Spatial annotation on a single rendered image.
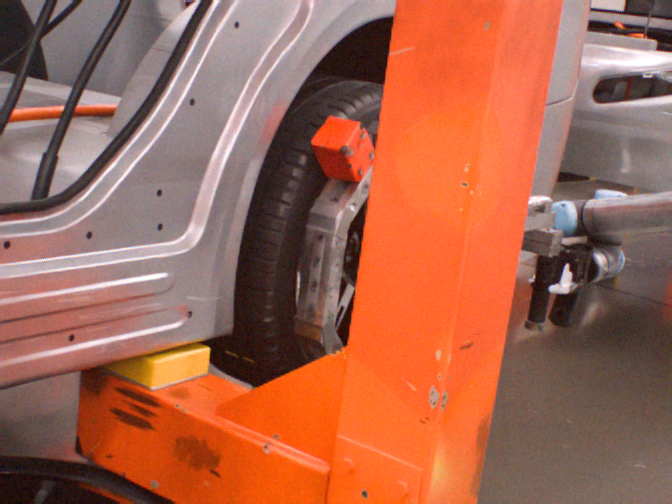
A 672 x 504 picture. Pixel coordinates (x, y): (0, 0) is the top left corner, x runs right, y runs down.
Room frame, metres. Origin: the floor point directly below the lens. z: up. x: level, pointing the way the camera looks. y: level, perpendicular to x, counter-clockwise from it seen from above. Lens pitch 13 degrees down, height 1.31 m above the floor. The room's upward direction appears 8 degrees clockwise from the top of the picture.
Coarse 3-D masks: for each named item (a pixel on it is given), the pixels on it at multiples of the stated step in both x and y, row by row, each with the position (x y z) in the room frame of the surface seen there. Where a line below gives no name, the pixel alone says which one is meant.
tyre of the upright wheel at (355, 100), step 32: (320, 96) 2.03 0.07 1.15; (352, 96) 2.01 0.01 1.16; (288, 128) 1.95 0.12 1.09; (288, 160) 1.89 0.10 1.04; (256, 192) 1.88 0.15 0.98; (288, 192) 1.86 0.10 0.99; (256, 224) 1.86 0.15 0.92; (288, 224) 1.85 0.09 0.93; (256, 256) 1.84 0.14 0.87; (288, 256) 1.86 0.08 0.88; (256, 288) 1.84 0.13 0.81; (288, 288) 1.87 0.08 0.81; (256, 320) 1.85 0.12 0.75; (288, 320) 1.88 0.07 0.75; (224, 352) 1.96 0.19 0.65; (256, 352) 1.88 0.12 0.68; (288, 352) 1.89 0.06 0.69; (256, 384) 2.00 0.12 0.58
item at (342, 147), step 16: (320, 128) 1.88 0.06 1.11; (336, 128) 1.86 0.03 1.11; (352, 128) 1.85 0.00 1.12; (320, 144) 1.84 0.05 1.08; (336, 144) 1.83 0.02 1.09; (352, 144) 1.83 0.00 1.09; (368, 144) 1.88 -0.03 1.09; (320, 160) 1.87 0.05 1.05; (336, 160) 1.85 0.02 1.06; (352, 160) 1.84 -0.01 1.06; (368, 160) 1.88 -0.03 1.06; (336, 176) 1.88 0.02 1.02; (352, 176) 1.86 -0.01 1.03
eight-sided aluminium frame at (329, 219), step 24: (336, 192) 1.89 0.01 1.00; (360, 192) 1.87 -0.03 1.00; (312, 216) 1.85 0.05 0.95; (336, 216) 1.83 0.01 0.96; (312, 240) 1.85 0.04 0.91; (336, 240) 1.83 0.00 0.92; (312, 264) 1.85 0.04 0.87; (336, 264) 1.85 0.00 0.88; (312, 288) 1.87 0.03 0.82; (336, 288) 1.84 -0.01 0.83; (312, 312) 1.86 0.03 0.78; (312, 336) 1.83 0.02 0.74; (336, 336) 1.86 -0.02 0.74; (312, 360) 1.91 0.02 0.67
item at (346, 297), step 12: (324, 180) 1.93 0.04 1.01; (312, 204) 1.91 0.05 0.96; (360, 216) 2.08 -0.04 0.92; (360, 228) 2.15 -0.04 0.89; (300, 240) 1.89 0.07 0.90; (348, 240) 2.05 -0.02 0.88; (360, 240) 2.15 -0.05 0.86; (300, 252) 1.89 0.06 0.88; (360, 252) 2.16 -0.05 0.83; (300, 264) 1.89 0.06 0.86; (348, 264) 2.13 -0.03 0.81; (348, 276) 2.06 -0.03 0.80; (348, 288) 2.07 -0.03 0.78; (348, 300) 2.07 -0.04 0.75; (336, 312) 2.04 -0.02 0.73; (348, 312) 2.29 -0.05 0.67; (336, 324) 2.05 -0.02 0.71; (348, 324) 2.26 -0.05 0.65; (348, 336) 2.22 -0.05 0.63
